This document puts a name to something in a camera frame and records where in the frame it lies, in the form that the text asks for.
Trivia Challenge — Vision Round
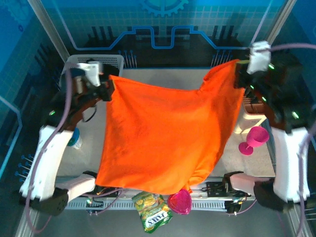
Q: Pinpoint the blue lidded plastic cup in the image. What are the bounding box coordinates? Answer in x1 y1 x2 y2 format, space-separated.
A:
68 127 83 150

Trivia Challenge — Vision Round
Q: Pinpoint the pink plastic goblet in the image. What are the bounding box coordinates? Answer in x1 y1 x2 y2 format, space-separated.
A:
238 125 269 157

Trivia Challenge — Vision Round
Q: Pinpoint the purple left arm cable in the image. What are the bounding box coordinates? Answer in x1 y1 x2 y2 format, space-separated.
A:
24 63 75 234

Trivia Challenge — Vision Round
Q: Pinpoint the slotted aluminium rail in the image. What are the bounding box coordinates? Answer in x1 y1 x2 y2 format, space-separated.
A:
66 198 228 211

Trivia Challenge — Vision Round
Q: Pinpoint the green snack bag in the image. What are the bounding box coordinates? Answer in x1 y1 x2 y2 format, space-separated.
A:
132 191 173 233

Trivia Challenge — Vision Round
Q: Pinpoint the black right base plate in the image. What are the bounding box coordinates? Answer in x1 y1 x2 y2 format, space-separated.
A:
206 181 251 198

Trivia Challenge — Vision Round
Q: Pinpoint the white plastic mesh basket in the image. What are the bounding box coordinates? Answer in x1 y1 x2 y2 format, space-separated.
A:
65 54 124 77

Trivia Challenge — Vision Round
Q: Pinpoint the pink heart-shaped container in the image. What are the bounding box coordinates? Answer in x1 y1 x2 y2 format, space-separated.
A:
167 189 192 215

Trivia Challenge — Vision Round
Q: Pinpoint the terracotta planter box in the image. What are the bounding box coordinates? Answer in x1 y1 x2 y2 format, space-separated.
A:
243 96 267 115

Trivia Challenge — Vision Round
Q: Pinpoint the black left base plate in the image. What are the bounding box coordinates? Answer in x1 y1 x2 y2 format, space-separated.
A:
96 186 120 198

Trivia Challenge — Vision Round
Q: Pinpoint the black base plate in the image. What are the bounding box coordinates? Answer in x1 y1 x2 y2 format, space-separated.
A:
206 181 251 198
96 186 120 198

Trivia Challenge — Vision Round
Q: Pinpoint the orange t-shirt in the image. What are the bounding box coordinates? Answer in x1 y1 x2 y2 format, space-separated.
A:
95 59 246 196

